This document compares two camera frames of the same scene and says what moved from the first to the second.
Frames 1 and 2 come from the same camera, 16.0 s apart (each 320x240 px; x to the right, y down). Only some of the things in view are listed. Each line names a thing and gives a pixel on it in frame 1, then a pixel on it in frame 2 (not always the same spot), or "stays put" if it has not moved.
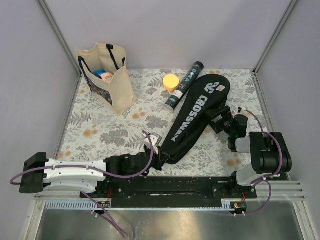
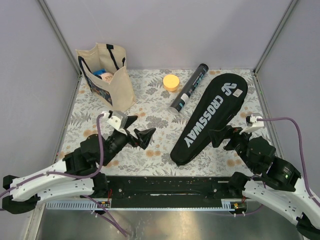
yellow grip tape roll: x=170 y=82 stays put
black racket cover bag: x=209 y=93 to x=217 y=108
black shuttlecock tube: x=183 y=87 to x=188 y=89
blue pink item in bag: x=106 y=76 stays put
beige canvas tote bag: x=119 y=92 stays put
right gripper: x=226 y=114 to x=229 y=132
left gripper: x=160 y=158 to x=144 y=136
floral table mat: x=93 y=132 stays put
